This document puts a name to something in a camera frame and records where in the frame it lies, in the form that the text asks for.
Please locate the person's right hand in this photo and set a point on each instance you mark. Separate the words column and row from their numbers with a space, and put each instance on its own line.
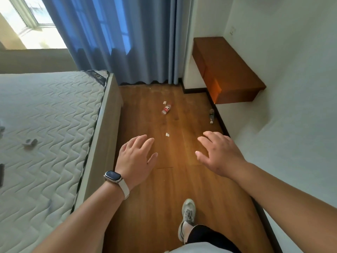
column 223, row 158

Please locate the person's left hand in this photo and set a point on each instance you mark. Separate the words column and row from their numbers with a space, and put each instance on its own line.
column 131, row 163

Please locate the person's right thumb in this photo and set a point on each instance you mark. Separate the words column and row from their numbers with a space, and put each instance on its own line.
column 201, row 155

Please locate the person's left middle finger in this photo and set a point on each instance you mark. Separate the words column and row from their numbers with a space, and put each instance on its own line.
column 139, row 140

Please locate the person's left thumb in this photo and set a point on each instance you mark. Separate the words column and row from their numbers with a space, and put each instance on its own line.
column 153, row 158

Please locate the person's right middle finger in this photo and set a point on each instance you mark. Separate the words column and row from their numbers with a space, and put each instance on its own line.
column 210, row 136

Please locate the person's right forearm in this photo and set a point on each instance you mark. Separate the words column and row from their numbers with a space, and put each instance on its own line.
column 287, row 210

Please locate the person's left forearm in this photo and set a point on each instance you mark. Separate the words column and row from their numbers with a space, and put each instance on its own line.
column 84, row 218

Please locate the dark baseboard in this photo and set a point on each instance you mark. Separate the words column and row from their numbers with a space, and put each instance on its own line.
column 218, row 118

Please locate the dark plastic bottle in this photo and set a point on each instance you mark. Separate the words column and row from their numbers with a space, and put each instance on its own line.
column 211, row 115

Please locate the plastic bottle with red label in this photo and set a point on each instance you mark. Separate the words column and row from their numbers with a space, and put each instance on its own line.
column 166, row 109

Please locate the grey sneaker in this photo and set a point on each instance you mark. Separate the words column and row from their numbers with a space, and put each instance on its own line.
column 188, row 212

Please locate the person's leg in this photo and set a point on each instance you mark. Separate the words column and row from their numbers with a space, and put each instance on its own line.
column 188, row 231

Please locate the black shorts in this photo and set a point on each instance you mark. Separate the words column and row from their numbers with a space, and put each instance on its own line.
column 210, row 238

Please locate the white shirt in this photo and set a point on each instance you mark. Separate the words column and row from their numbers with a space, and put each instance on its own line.
column 200, row 248

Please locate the white quilted mattress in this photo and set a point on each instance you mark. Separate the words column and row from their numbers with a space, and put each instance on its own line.
column 47, row 134

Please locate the blue curtain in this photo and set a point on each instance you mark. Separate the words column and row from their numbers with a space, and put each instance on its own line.
column 118, row 36

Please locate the small grey object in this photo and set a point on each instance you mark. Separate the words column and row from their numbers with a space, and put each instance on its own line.
column 29, row 143

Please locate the dark flat object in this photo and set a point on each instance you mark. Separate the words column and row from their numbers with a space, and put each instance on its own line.
column 1, row 175

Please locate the window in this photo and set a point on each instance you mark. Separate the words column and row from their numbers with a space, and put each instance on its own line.
column 29, row 21

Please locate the beige wooden bed frame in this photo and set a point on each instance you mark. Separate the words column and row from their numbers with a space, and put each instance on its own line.
column 101, row 144

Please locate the wall-mounted brown wooden desk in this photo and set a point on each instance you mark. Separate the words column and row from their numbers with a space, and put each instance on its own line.
column 226, row 71

